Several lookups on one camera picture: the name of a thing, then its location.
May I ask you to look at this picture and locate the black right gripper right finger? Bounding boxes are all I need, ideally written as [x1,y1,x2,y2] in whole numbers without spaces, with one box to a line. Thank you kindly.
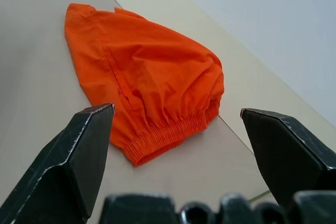
[240,108,336,206]

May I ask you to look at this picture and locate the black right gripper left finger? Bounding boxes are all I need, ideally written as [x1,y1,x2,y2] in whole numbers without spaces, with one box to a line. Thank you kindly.
[0,103,116,224]

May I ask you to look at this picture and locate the orange fabric shorts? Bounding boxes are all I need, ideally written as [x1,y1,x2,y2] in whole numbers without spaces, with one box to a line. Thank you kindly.
[64,3,225,167]

